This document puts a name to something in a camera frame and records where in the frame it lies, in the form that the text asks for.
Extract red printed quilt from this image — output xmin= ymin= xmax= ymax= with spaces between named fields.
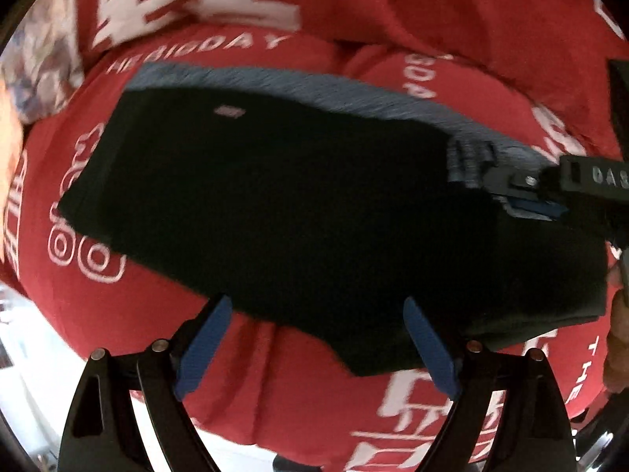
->
xmin=74 ymin=0 xmax=629 ymax=158

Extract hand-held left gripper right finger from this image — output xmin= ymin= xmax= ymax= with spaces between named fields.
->
xmin=402 ymin=297 xmax=574 ymax=472

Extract red printed bedspread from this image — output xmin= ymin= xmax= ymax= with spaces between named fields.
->
xmin=0 ymin=34 xmax=629 ymax=472

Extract black pants with grey trim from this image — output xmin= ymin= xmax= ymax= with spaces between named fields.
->
xmin=56 ymin=61 xmax=611 ymax=380

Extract person's right hand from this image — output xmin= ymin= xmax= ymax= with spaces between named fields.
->
xmin=607 ymin=256 xmax=629 ymax=377

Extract colourful printed pillow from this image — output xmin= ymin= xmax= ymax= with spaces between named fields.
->
xmin=0 ymin=0 xmax=87 ymax=127

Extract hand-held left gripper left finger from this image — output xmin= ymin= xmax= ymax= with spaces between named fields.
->
xmin=59 ymin=295 xmax=233 ymax=472

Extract cream cloth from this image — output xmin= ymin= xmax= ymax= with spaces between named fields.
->
xmin=0 ymin=83 xmax=25 ymax=200

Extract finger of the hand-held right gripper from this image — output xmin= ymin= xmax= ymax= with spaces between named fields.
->
xmin=484 ymin=164 xmax=547 ymax=195
xmin=501 ymin=195 xmax=571 ymax=222

